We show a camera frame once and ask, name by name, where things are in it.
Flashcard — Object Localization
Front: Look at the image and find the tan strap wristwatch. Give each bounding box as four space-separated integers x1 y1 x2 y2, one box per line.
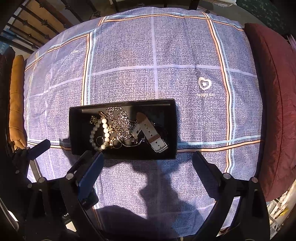
132 113 168 153

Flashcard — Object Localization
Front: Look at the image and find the silver chain necklace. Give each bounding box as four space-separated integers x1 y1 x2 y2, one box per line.
105 106 139 142

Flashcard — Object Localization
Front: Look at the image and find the black metal bed headboard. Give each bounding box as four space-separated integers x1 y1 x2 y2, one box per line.
0 0 102 55

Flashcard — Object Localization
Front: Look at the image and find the black quilted pillow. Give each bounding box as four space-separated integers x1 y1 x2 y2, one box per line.
0 47 15 152

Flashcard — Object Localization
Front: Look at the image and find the white pearl bracelet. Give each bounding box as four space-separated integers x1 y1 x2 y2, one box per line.
89 117 112 152

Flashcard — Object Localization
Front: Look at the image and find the mustard brown pillow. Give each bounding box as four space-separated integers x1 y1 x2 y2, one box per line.
9 55 27 149

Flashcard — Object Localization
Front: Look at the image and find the black jewelry box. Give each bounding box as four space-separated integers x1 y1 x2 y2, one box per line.
69 99 178 160

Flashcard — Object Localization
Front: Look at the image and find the dark red pillow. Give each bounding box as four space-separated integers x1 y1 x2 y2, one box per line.
244 23 295 201

